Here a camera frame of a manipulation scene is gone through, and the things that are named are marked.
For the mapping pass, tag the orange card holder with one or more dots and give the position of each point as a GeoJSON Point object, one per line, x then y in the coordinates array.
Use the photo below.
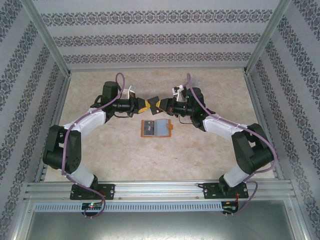
{"type": "Point", "coordinates": [162, 128]}

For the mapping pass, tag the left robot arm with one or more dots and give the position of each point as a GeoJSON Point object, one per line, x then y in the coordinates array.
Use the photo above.
{"type": "Point", "coordinates": [92, 121]}

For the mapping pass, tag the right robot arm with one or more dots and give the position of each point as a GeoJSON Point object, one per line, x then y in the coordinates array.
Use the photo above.
{"type": "Point", "coordinates": [220, 128]}

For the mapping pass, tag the black VIP card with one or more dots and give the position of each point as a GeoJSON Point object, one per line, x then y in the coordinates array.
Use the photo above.
{"type": "Point", "coordinates": [149, 128]}

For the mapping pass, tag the left controller board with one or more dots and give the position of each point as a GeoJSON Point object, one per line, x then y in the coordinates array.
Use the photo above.
{"type": "Point", "coordinates": [92, 206]}

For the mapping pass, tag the controller board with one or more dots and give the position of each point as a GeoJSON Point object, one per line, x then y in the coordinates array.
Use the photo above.
{"type": "Point", "coordinates": [230, 205]}
{"type": "Point", "coordinates": [92, 206]}

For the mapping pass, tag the right controller board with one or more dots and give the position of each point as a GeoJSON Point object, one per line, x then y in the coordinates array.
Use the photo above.
{"type": "Point", "coordinates": [230, 205]}

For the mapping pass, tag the grey metal panel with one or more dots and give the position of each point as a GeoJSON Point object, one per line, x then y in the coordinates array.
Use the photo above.
{"type": "Point", "coordinates": [160, 227]}

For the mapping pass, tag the aluminium side rail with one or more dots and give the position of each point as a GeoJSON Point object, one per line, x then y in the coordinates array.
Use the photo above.
{"type": "Point", "coordinates": [255, 100]}
{"type": "Point", "coordinates": [61, 100]}

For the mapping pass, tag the aluminium mounting rail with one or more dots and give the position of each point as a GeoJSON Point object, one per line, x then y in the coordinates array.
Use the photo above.
{"type": "Point", "coordinates": [157, 190]}

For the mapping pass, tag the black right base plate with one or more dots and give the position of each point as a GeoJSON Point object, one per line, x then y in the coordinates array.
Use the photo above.
{"type": "Point", "coordinates": [207, 191]}

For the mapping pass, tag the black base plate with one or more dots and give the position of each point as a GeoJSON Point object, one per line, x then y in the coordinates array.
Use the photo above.
{"type": "Point", "coordinates": [207, 191]}
{"type": "Point", "coordinates": [108, 191]}

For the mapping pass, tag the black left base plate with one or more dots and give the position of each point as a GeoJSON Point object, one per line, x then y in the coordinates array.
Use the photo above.
{"type": "Point", "coordinates": [108, 191]}

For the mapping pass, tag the aluminium frame post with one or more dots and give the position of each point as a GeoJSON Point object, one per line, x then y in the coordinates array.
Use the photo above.
{"type": "Point", "coordinates": [263, 42]}
{"type": "Point", "coordinates": [52, 42]}

